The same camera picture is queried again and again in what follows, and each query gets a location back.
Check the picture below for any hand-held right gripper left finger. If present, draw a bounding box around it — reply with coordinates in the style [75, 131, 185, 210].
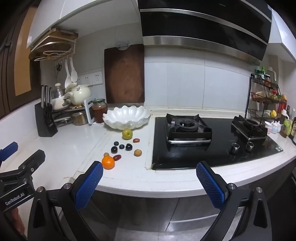
[25, 161, 104, 241]

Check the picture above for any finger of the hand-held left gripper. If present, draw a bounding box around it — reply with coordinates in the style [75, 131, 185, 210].
[0, 142, 19, 163]
[14, 149, 46, 180]

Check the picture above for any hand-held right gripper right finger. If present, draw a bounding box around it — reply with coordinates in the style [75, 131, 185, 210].
[196, 161, 272, 241]

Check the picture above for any orange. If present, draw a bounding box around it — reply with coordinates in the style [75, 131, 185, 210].
[102, 156, 115, 170]

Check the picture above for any white scalloped bowl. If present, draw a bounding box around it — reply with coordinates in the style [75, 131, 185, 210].
[102, 105, 152, 129]

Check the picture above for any person's left hand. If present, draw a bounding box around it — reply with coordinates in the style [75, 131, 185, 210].
[5, 207, 25, 236]

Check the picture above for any black glass cooktop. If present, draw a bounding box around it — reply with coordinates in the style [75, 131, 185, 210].
[151, 116, 284, 170]

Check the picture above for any black knife block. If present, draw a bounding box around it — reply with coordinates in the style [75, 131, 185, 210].
[35, 103, 58, 137]

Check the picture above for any glass pan lid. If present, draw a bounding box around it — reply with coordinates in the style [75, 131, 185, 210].
[54, 116, 73, 128]

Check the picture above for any dark corner shelf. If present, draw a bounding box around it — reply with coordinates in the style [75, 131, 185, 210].
[52, 104, 93, 127]

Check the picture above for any steel container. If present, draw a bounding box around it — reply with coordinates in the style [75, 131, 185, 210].
[72, 111, 88, 126]

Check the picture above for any black burner grate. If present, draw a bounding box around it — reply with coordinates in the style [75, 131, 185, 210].
[165, 113, 213, 146]
[231, 115, 269, 141]

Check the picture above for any grey lower cabinet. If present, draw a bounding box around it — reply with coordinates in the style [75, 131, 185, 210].
[58, 158, 296, 241]

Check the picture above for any steel pot with lid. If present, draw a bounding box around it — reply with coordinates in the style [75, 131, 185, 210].
[51, 83, 66, 99]

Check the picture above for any glass jar green lid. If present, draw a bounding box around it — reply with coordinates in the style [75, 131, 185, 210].
[92, 99, 108, 124]

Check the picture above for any cream ceramic pot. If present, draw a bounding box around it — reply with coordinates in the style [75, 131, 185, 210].
[65, 84, 92, 105]

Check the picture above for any white spoon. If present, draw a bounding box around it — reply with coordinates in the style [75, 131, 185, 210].
[69, 57, 78, 83]
[64, 58, 72, 88]

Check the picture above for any white condiment jar set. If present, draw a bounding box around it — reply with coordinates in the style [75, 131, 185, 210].
[265, 120, 283, 134]

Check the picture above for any brown wooden door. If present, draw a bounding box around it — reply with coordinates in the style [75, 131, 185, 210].
[0, 5, 41, 118]

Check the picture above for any yellow green bottle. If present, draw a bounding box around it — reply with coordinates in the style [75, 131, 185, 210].
[281, 118, 293, 136]

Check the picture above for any dark glass bottle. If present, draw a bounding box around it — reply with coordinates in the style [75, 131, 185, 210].
[289, 109, 296, 141]

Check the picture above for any red bottle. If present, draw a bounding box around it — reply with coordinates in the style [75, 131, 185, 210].
[277, 94, 287, 114]

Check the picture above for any round wooden board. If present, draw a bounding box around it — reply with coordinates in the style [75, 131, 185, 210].
[29, 40, 73, 60]

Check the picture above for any dark wooden cutting board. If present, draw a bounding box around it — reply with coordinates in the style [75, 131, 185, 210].
[104, 44, 145, 104]

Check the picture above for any white plastic bottle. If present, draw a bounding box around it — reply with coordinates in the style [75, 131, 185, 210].
[266, 67, 277, 82]

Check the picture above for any white upper cabinet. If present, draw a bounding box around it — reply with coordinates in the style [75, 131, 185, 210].
[28, 0, 142, 49]
[268, 9, 296, 63]

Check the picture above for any black range hood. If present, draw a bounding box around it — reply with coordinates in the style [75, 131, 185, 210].
[137, 0, 273, 66]

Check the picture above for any white frame rack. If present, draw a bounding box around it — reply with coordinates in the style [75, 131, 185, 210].
[84, 95, 105, 126]

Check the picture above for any black wire spice rack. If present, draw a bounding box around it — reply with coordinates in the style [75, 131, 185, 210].
[245, 73, 287, 119]

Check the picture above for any white wall rack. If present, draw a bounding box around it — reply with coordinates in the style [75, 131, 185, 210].
[29, 28, 79, 62]

